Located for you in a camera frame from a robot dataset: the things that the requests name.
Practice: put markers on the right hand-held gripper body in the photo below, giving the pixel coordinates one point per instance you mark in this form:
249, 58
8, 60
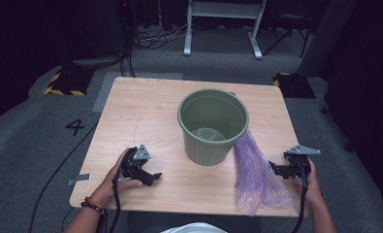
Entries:
300, 161

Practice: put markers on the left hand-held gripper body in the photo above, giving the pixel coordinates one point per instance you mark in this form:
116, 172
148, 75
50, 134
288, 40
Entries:
132, 160

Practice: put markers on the purple plastic bag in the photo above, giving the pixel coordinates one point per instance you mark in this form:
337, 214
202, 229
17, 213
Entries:
257, 181

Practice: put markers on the green plastic bucket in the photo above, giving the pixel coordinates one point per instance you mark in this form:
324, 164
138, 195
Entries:
208, 152

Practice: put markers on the person's right hand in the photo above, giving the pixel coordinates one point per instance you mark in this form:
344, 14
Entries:
313, 191

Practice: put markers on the person's left hand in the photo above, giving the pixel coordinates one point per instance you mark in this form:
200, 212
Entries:
106, 189

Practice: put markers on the grey tape strip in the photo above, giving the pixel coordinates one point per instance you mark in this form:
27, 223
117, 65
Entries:
80, 178

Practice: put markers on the person's white shirt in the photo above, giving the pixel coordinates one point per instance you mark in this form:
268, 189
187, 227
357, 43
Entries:
195, 228

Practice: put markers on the hazard striped black base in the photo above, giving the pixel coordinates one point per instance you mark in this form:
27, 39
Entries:
68, 82
294, 85

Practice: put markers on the grey upright column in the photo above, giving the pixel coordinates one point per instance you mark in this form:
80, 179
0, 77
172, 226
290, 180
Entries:
325, 39

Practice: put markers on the black folding stand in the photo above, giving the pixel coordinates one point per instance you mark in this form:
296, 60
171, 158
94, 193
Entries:
287, 32

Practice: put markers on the white metal desk frame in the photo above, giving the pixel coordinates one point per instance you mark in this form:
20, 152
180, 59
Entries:
224, 9

